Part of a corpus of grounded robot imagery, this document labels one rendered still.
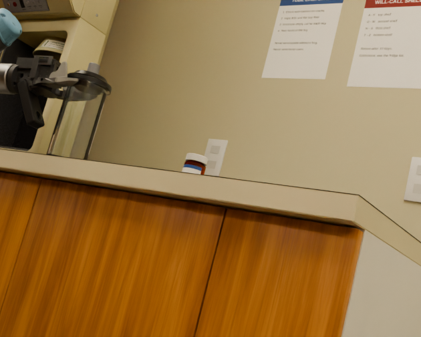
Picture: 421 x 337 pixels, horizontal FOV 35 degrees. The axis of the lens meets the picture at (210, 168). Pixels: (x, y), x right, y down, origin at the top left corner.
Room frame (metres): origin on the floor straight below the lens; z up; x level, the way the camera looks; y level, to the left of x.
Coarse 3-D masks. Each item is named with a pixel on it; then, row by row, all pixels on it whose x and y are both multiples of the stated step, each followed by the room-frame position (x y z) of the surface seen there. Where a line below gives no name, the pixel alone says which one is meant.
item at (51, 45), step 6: (42, 42) 1.88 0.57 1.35; (48, 42) 1.86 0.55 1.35; (54, 42) 1.85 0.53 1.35; (60, 42) 1.85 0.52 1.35; (36, 48) 1.88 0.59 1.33; (42, 48) 1.85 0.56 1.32; (48, 48) 1.84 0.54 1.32; (54, 48) 1.84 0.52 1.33; (60, 48) 1.84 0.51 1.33; (36, 54) 1.93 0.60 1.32; (42, 54) 1.95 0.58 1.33; (48, 54) 1.97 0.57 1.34; (54, 54) 1.98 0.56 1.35; (60, 54) 1.98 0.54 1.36
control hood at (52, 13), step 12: (0, 0) 1.89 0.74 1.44; (48, 0) 1.77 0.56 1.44; (60, 0) 1.74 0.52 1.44; (72, 0) 1.73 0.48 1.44; (84, 0) 1.76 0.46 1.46; (24, 12) 1.86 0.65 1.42; (36, 12) 1.83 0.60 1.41; (48, 12) 1.80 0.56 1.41; (60, 12) 1.77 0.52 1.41; (72, 12) 1.75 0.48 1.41
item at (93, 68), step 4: (92, 64) 1.50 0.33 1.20; (96, 64) 1.50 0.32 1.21; (88, 68) 1.50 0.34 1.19; (92, 68) 1.50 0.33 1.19; (96, 68) 1.50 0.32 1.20; (76, 72) 1.48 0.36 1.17; (80, 72) 1.47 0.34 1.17; (84, 72) 1.47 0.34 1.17; (88, 72) 1.47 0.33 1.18; (92, 72) 1.47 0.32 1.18; (96, 72) 1.50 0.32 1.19; (96, 76) 1.47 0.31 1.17; (100, 76) 1.48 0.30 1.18; (104, 80) 1.49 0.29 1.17
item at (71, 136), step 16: (80, 80) 1.47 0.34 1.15; (64, 96) 1.49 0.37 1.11; (80, 96) 1.47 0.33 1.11; (96, 96) 1.48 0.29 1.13; (64, 112) 1.47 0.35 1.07; (80, 112) 1.47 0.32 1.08; (96, 112) 1.49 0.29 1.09; (64, 128) 1.47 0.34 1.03; (80, 128) 1.47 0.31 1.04; (64, 144) 1.47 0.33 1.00; (80, 144) 1.48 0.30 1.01
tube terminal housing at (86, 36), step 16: (96, 0) 1.79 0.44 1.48; (112, 0) 1.84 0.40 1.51; (80, 16) 1.76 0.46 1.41; (96, 16) 1.81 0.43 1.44; (112, 16) 1.91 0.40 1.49; (32, 32) 1.88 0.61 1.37; (48, 32) 1.84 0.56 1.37; (64, 32) 1.81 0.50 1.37; (80, 32) 1.78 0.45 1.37; (96, 32) 1.82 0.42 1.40; (64, 48) 1.78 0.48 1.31; (80, 48) 1.79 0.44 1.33; (96, 48) 1.84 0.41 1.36; (80, 64) 1.80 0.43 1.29; (48, 112) 1.77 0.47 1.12; (48, 128) 1.77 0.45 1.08; (48, 144) 1.78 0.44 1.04
